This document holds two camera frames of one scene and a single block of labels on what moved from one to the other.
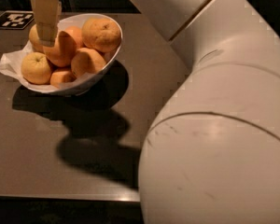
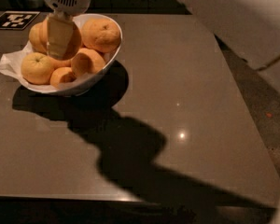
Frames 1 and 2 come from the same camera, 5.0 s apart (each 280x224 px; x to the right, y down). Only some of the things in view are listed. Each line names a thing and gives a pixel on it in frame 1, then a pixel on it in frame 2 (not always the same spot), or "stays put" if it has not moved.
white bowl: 76,21 stays put
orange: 85,61 stays put
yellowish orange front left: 35,68 stays put
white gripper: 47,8 → 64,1
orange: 34,39 stays put
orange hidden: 77,34 → 59,63
